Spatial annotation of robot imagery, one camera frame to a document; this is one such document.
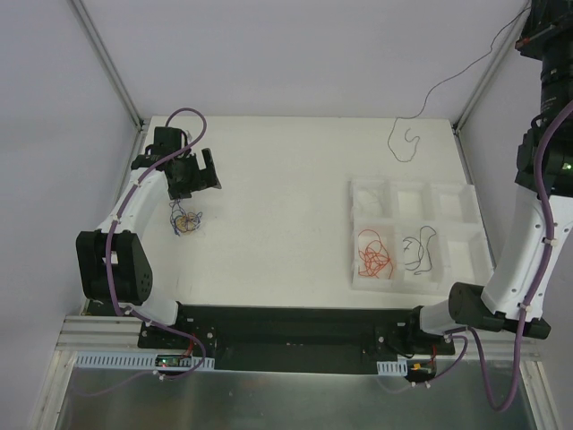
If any coloured cable bundle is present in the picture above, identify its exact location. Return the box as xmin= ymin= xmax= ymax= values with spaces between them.
xmin=167 ymin=200 xmax=207 ymax=238

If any black cable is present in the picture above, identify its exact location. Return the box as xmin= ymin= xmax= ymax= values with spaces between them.
xmin=401 ymin=225 xmax=438 ymax=275
xmin=387 ymin=8 xmax=532 ymax=163

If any orange cable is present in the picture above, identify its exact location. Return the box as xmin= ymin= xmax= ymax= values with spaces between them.
xmin=355 ymin=228 xmax=398 ymax=280

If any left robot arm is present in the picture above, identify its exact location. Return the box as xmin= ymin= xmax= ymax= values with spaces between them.
xmin=75 ymin=126 xmax=221 ymax=348

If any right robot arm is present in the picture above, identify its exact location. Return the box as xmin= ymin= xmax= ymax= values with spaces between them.
xmin=403 ymin=1 xmax=572 ymax=354

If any white compartment tray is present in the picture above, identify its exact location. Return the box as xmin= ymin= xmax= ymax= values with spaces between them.
xmin=350 ymin=177 xmax=493 ymax=297

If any right aluminium frame post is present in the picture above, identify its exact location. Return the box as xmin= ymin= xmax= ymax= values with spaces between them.
xmin=452 ymin=1 xmax=533 ymax=134

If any aluminium frame post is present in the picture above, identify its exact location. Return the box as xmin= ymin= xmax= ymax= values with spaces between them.
xmin=452 ymin=1 xmax=533 ymax=134
xmin=67 ymin=0 xmax=144 ymax=130

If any left aluminium frame post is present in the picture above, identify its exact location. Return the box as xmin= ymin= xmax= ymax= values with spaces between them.
xmin=67 ymin=0 xmax=144 ymax=130

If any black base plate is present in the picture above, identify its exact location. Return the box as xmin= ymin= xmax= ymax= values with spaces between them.
xmin=137 ymin=305 xmax=455 ymax=374

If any left white cable duct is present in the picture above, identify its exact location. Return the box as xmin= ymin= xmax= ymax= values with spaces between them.
xmin=75 ymin=351 xmax=215 ymax=372

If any white cable duct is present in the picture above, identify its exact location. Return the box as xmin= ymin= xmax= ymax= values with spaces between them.
xmin=376 ymin=359 xmax=408 ymax=377
xmin=75 ymin=351 xmax=215 ymax=372

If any right white cable duct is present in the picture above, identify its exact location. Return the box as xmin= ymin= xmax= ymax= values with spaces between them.
xmin=376 ymin=359 xmax=408 ymax=377

